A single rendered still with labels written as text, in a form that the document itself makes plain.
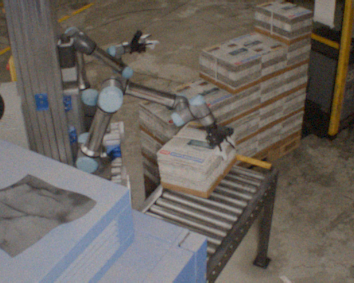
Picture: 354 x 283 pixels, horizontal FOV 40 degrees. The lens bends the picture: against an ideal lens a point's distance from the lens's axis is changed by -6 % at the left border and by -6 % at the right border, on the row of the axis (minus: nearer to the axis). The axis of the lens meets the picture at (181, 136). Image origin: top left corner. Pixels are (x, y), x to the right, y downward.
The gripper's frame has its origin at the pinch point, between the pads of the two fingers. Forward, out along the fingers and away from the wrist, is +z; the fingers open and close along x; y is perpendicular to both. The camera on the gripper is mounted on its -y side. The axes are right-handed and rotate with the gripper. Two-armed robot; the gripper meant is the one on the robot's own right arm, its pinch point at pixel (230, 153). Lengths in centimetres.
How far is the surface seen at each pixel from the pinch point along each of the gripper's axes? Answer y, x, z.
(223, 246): -2, 43, 29
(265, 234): 27, -22, 71
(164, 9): 318, -425, -80
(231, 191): 11.4, 2.3, 21.3
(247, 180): 8.5, -10.8, 23.3
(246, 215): -2.2, 17.0, 29.2
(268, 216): 18, -22, 58
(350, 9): -30, -189, -10
